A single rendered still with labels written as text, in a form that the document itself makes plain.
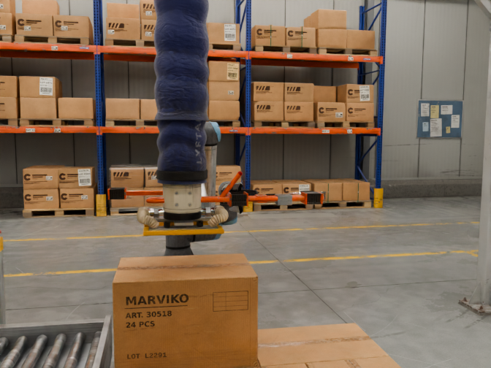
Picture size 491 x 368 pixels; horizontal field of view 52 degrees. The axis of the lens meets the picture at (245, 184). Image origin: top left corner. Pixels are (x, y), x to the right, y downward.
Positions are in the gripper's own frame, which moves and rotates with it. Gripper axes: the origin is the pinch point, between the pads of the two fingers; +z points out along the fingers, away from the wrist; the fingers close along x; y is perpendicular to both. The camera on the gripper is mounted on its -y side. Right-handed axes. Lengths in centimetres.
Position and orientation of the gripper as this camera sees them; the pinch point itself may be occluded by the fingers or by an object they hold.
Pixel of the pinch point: (242, 198)
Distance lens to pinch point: 228.6
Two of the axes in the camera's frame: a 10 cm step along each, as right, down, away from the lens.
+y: -9.8, 0.1, -1.7
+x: 0.1, -9.9, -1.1
